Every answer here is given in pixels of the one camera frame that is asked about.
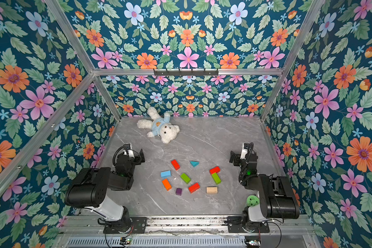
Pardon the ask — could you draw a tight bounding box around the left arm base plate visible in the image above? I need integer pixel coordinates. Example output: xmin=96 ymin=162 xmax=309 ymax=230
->
xmin=103 ymin=217 xmax=147 ymax=235

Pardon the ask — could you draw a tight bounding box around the red block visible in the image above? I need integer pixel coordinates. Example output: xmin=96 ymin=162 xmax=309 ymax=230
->
xmin=188 ymin=182 xmax=200 ymax=194
xmin=209 ymin=166 xmax=221 ymax=174
xmin=171 ymin=160 xmax=180 ymax=171

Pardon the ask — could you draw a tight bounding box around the aluminium front rail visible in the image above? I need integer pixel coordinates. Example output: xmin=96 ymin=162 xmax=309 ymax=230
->
xmin=60 ymin=214 xmax=314 ymax=237

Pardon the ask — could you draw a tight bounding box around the purple cube block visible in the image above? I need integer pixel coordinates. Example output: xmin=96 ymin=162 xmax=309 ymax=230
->
xmin=176 ymin=188 xmax=182 ymax=196

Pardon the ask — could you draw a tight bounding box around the green block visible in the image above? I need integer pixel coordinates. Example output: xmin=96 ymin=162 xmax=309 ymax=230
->
xmin=211 ymin=173 xmax=222 ymax=185
xmin=180 ymin=173 xmax=191 ymax=184

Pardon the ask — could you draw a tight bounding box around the natural wood block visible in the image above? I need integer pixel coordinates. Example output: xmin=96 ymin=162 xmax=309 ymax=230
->
xmin=206 ymin=187 xmax=218 ymax=194

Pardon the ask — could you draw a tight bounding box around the orange block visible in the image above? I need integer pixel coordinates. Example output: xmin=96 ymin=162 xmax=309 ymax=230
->
xmin=162 ymin=179 xmax=172 ymax=191

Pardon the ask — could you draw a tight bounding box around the left small circuit board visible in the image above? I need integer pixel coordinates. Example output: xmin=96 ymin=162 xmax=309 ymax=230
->
xmin=119 ymin=237 xmax=132 ymax=246

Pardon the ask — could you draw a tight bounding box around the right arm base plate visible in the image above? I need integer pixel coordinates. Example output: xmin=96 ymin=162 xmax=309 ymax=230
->
xmin=224 ymin=216 xmax=270 ymax=234

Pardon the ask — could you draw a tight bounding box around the teal triangle block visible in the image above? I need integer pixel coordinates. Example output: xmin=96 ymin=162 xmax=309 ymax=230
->
xmin=190 ymin=161 xmax=199 ymax=167

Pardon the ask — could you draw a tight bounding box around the white vented cable duct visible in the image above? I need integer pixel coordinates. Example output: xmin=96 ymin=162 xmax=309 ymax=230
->
xmin=65 ymin=236 xmax=246 ymax=248

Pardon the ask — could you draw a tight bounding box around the right small circuit board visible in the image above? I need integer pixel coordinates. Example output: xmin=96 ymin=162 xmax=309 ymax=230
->
xmin=245 ymin=237 xmax=261 ymax=248

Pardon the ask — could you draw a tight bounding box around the light blue block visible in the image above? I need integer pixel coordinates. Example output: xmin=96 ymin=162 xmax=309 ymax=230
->
xmin=160 ymin=170 xmax=172 ymax=179

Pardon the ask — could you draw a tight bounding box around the white teddy bear blue shirt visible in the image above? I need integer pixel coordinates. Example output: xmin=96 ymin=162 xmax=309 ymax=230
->
xmin=137 ymin=106 xmax=180 ymax=144

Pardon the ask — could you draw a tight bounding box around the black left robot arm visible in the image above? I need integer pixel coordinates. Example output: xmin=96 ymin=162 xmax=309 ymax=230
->
xmin=65 ymin=144 xmax=145 ymax=234

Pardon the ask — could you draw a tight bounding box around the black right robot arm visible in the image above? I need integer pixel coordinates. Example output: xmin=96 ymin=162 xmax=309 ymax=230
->
xmin=229 ymin=142 xmax=300 ymax=232

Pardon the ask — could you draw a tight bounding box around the small circuit board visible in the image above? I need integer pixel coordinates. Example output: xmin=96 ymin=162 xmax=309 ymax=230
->
xmin=245 ymin=237 xmax=261 ymax=248
xmin=119 ymin=237 xmax=132 ymax=246

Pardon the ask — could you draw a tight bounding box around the black hook rail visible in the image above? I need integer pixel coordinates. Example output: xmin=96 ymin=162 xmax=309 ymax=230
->
xmin=153 ymin=69 xmax=219 ymax=77

